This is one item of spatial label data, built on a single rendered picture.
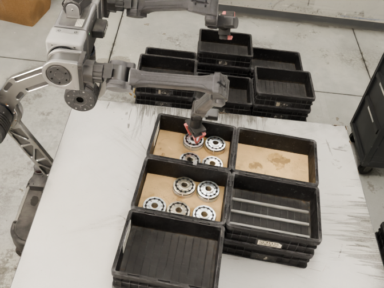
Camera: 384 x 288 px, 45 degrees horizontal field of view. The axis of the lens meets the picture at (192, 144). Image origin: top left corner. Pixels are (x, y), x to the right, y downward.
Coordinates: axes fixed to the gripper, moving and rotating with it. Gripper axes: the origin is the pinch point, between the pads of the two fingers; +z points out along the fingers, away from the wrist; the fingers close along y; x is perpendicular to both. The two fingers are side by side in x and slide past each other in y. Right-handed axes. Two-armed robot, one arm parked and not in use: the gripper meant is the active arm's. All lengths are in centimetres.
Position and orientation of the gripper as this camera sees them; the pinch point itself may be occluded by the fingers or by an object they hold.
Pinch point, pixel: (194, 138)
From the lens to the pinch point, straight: 230.6
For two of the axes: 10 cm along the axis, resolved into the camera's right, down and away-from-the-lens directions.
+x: -8.6, 3.1, -4.0
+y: -4.9, -6.7, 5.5
